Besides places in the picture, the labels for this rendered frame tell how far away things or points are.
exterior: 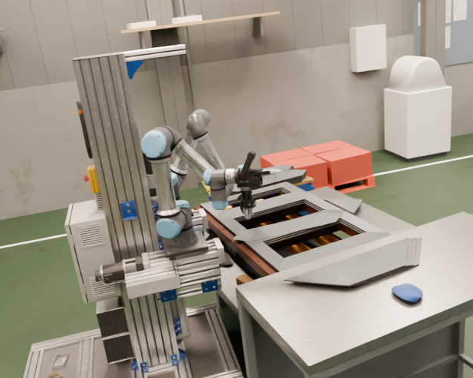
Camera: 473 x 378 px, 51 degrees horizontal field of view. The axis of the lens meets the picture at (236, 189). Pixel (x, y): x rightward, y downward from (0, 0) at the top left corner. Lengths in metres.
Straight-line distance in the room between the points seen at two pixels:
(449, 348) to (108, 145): 2.19
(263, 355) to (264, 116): 4.93
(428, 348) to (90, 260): 1.90
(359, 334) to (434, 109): 5.53
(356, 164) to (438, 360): 3.35
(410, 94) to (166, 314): 4.81
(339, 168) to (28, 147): 3.85
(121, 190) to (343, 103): 5.11
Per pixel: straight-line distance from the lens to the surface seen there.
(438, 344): 3.13
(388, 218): 3.50
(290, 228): 3.17
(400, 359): 2.98
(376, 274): 2.17
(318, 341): 1.83
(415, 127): 7.06
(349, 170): 6.04
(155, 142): 2.32
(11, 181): 6.97
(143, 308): 2.99
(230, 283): 2.97
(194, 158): 2.46
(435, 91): 7.13
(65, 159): 6.81
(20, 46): 6.69
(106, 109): 2.60
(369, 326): 1.90
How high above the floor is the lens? 2.14
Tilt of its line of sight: 19 degrees down
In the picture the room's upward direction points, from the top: 7 degrees counter-clockwise
